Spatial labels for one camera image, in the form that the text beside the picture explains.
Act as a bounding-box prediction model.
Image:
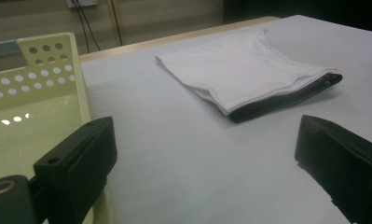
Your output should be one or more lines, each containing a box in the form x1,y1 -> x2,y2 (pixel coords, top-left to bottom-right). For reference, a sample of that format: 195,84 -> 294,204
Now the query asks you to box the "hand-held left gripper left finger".
33,116 -> 118,224

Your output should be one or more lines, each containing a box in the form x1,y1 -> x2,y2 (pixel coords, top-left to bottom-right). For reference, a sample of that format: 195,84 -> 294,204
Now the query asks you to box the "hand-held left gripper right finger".
294,114 -> 372,224

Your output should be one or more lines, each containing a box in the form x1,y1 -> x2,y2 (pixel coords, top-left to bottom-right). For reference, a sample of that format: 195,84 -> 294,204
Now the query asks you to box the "pale green perforated plastic basket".
0,32 -> 114,224

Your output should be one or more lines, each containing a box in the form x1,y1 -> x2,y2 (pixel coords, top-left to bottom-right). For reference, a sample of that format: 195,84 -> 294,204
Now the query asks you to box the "white garment black trim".
155,27 -> 344,124

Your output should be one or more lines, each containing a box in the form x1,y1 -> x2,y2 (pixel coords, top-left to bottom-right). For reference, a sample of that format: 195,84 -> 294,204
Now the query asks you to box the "wooden table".
78,16 -> 281,63

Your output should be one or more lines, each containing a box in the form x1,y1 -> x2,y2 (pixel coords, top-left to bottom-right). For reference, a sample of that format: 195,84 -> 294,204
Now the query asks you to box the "black cable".
76,0 -> 102,51
71,0 -> 90,54

